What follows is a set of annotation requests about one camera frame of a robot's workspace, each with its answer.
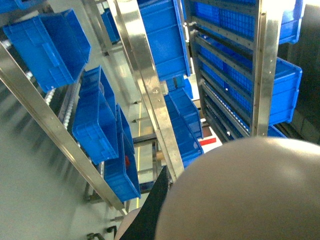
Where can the blue bin middle left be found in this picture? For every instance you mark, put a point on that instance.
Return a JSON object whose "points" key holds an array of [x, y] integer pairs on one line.
{"points": [[95, 122]]}

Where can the blue bin top centre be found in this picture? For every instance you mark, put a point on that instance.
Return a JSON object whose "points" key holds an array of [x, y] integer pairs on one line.
{"points": [[164, 30]]}

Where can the beige plastic dustpan tray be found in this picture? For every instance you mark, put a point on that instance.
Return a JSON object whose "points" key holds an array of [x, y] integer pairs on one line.
{"points": [[255, 188]]}

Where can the blue bin upper left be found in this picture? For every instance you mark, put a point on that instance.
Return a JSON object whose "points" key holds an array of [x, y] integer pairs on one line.
{"points": [[53, 46]]}

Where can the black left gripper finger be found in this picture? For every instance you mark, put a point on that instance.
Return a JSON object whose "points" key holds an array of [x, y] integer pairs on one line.
{"points": [[144, 220]]}

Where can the blue bin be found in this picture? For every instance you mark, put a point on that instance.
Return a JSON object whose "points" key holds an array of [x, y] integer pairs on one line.
{"points": [[121, 173], [186, 124], [95, 122], [285, 93], [53, 46], [164, 30]]}

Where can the steel shelf rack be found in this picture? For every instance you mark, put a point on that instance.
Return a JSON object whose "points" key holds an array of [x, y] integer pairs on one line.
{"points": [[136, 46]]}

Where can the blue bin centre lower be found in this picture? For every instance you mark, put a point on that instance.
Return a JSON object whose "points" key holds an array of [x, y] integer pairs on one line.
{"points": [[186, 124]]}

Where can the blue bin right side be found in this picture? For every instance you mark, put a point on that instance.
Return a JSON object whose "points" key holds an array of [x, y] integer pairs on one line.
{"points": [[285, 93]]}

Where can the blue bin lower left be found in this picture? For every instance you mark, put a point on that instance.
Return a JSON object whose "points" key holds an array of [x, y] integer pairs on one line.
{"points": [[121, 173]]}

